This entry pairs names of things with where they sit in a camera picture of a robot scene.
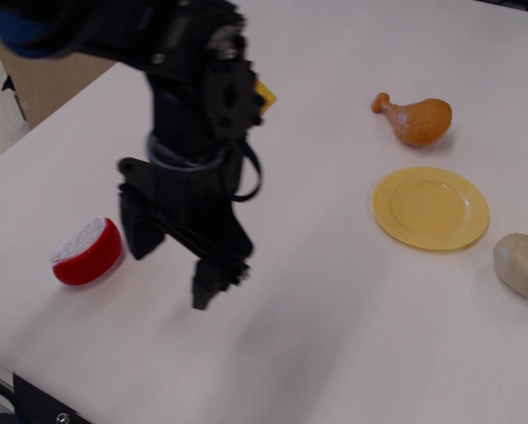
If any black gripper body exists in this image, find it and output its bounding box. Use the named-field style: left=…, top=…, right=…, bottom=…
left=118, top=146, right=252, bottom=287

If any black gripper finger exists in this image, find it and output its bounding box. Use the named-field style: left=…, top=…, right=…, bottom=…
left=192, top=260, right=229, bottom=310
left=120, top=201, right=165, bottom=260

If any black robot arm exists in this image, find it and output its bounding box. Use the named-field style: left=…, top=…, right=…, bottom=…
left=0, top=1, right=266, bottom=310

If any yellow plastic plate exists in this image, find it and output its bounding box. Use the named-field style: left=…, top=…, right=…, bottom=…
left=371, top=167, right=491, bottom=252

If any yellow toy cheese wedge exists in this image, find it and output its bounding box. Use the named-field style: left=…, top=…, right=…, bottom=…
left=254, top=79, right=277, bottom=116

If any orange toy chicken drumstick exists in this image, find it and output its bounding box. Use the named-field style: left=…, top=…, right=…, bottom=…
left=371, top=93, right=453, bottom=148

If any beige toy potato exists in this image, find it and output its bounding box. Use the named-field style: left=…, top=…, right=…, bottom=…
left=493, top=233, right=528, bottom=299

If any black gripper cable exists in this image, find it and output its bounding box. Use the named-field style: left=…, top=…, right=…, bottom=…
left=230, top=139, right=264, bottom=203

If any black corner bracket with screw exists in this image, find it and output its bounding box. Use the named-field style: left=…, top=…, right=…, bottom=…
left=12, top=374, right=91, bottom=424

